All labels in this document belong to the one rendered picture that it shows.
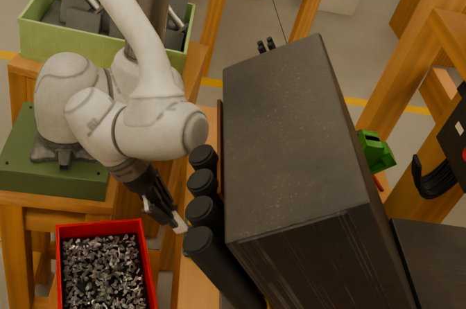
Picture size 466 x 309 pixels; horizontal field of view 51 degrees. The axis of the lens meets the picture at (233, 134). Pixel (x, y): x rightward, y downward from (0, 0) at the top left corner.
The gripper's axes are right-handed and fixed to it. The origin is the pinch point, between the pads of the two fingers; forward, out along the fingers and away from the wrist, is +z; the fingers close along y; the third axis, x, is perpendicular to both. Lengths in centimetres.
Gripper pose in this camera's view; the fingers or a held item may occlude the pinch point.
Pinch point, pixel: (175, 222)
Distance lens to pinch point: 122.2
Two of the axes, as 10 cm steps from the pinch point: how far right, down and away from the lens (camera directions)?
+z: 3.8, 6.9, 6.2
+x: 9.2, -3.0, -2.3
